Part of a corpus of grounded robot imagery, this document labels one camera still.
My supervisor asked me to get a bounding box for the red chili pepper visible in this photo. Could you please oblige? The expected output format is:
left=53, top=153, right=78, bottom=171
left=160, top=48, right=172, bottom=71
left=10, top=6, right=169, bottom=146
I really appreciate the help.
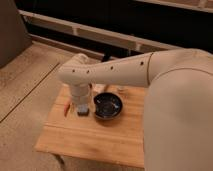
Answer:
left=64, top=102, right=70, bottom=117

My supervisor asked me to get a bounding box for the cream tube bottle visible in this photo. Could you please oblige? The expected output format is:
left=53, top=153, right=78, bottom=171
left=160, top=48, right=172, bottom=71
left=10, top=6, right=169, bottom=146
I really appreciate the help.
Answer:
left=93, top=84, right=106, bottom=93

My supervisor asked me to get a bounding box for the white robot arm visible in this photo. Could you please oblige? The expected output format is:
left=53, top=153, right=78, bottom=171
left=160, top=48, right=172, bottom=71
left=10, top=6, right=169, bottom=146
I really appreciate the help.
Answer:
left=58, top=48, right=213, bottom=171

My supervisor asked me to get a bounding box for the dark ceramic bowl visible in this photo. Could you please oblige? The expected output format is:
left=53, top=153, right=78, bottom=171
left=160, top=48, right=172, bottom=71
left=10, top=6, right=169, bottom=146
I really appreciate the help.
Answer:
left=93, top=92, right=123, bottom=120

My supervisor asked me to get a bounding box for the white window frame rail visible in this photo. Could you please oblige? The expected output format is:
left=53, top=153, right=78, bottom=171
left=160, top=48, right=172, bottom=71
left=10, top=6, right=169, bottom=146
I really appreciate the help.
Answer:
left=19, top=10, right=179, bottom=52

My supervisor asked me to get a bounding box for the wooden side table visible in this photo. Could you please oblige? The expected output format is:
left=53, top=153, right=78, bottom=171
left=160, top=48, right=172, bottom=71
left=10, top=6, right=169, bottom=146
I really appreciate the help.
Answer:
left=35, top=85, right=145, bottom=168

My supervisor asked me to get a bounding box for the grey blue sponge block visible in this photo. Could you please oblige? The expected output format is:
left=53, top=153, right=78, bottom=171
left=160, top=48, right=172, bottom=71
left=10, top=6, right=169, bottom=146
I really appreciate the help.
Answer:
left=77, top=105, right=89, bottom=116

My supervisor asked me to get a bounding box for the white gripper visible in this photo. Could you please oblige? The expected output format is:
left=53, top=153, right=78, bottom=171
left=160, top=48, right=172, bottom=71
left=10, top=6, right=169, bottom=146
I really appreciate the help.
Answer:
left=69, top=84, right=91, bottom=106

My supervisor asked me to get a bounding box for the white ceramic cup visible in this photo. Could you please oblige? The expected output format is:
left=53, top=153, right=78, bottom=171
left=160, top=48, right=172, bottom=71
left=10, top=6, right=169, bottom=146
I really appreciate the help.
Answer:
left=117, top=86, right=125, bottom=93

